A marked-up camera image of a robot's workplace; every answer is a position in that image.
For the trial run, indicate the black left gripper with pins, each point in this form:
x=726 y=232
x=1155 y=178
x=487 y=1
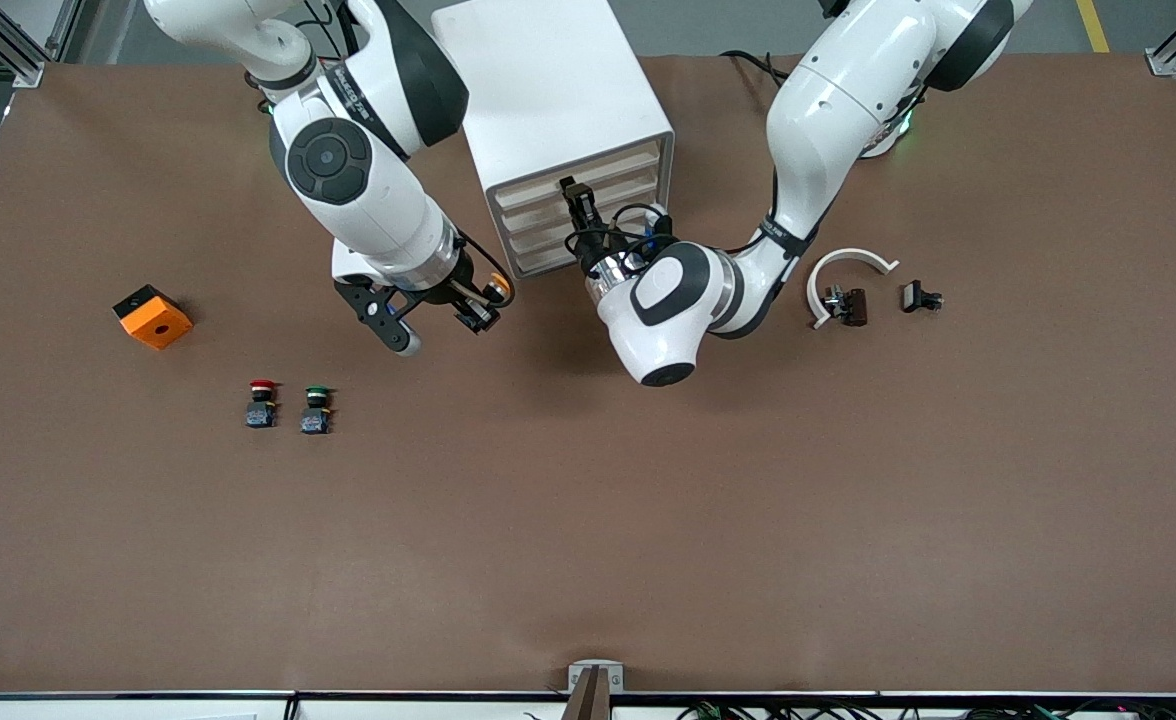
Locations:
x=589 y=241

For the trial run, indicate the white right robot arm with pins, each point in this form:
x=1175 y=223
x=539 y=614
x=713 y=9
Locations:
x=388 y=215

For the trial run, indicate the red push button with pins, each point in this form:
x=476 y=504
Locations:
x=262 y=405

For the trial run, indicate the yellow push button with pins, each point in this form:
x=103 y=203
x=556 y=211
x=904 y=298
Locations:
x=497 y=290

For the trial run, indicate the grey metal table bracket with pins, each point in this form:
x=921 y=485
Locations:
x=596 y=680

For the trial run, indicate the white curved plastic piece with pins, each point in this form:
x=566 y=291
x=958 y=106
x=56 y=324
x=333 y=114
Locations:
x=848 y=256

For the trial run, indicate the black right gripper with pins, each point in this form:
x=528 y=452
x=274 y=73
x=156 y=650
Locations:
x=451 y=291

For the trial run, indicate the brown table cover sheet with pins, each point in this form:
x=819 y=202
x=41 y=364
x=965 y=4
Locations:
x=588 y=520

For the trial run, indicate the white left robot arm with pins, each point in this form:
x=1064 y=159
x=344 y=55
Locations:
x=848 y=90

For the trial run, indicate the dark brown electrical component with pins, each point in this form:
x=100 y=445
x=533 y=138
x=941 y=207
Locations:
x=853 y=306

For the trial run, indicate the green push button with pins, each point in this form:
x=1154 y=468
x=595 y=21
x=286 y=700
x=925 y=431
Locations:
x=316 y=411

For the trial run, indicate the orange and black button box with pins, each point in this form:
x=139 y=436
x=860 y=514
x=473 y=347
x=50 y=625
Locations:
x=155 y=322

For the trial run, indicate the small black electrical component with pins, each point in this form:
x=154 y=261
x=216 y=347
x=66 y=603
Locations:
x=916 y=297

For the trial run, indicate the white table edge rail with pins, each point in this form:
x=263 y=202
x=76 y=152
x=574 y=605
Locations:
x=148 y=707

